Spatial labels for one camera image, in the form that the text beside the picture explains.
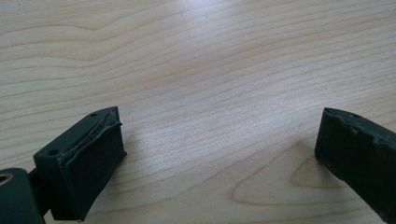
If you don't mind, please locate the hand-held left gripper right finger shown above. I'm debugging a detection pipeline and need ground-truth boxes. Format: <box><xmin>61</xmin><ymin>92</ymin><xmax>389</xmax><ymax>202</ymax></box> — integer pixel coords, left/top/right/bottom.
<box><xmin>314</xmin><ymin>107</ymin><xmax>396</xmax><ymax>224</ymax></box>

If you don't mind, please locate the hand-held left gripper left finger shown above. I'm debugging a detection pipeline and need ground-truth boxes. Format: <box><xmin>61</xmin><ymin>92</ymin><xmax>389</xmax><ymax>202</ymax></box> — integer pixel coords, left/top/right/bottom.
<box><xmin>33</xmin><ymin>105</ymin><xmax>128</xmax><ymax>222</ymax></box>

